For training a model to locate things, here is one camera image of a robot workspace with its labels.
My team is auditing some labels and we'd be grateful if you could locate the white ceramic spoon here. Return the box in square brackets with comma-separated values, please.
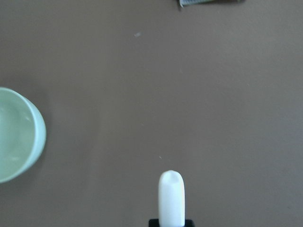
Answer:
[158, 170, 185, 227]

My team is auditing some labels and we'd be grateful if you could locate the light green bowl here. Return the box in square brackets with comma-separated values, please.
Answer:
[0, 87, 46, 183]

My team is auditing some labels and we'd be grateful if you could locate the grey folded cloth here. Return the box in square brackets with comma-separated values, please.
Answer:
[178, 0, 245, 8]

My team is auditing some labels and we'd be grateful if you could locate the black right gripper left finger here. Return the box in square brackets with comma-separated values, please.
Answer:
[148, 219, 160, 227]

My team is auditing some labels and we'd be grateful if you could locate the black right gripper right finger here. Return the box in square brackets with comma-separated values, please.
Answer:
[184, 219, 195, 227]

